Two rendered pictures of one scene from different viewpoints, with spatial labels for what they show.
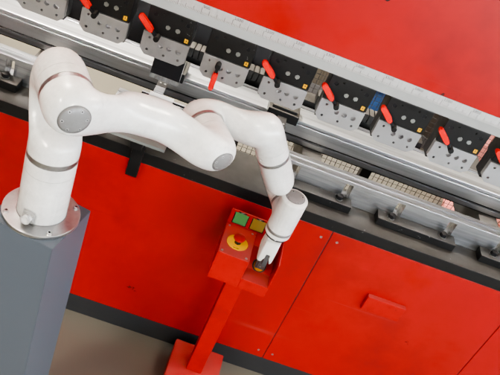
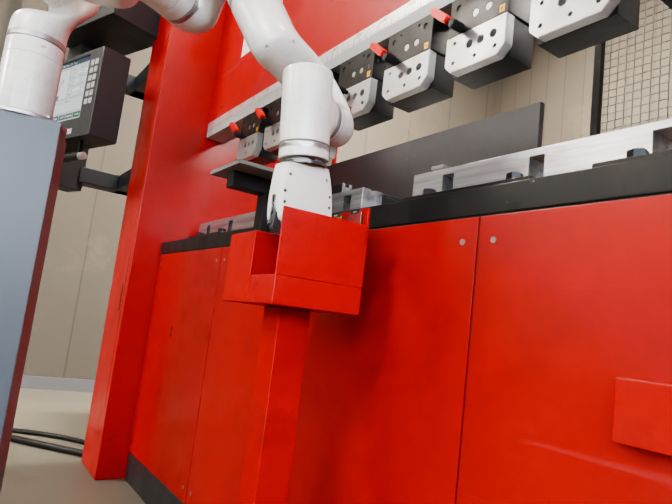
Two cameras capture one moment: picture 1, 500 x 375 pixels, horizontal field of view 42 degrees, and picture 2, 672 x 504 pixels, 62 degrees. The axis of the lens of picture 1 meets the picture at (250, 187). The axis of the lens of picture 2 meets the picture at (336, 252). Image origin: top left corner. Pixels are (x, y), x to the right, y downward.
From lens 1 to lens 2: 2.21 m
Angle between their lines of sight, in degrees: 73
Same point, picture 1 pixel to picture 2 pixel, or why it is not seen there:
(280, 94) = (402, 78)
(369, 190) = (576, 143)
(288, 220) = (286, 98)
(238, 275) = (247, 271)
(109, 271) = (235, 462)
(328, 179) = (498, 168)
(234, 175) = not seen: hidden behind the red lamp
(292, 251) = (426, 306)
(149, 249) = not seen: hidden behind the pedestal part
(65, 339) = not seen: outside the picture
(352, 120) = (495, 37)
